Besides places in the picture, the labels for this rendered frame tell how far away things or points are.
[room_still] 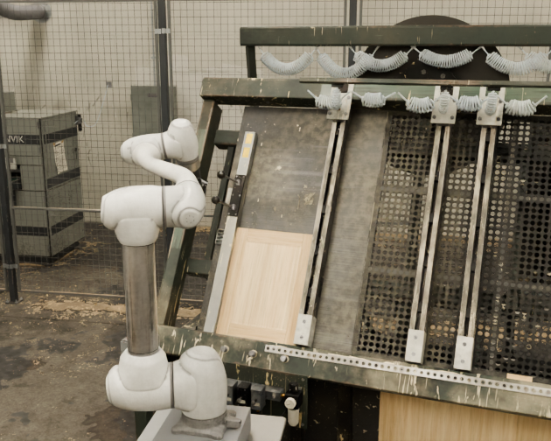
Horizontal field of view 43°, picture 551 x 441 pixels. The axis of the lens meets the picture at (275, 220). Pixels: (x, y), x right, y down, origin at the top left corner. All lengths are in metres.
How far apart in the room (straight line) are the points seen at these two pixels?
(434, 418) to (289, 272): 0.86
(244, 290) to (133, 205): 1.05
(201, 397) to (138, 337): 0.29
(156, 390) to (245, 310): 0.82
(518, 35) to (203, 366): 2.15
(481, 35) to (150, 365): 2.20
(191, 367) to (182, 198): 0.57
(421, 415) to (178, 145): 1.51
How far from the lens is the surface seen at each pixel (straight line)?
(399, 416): 3.18
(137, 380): 2.38
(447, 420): 3.15
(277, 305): 3.05
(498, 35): 3.59
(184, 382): 2.39
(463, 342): 2.82
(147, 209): 2.19
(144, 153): 2.66
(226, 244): 3.17
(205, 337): 3.10
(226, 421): 2.49
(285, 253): 3.09
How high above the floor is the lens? 2.12
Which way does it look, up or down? 14 degrees down
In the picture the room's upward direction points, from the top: straight up
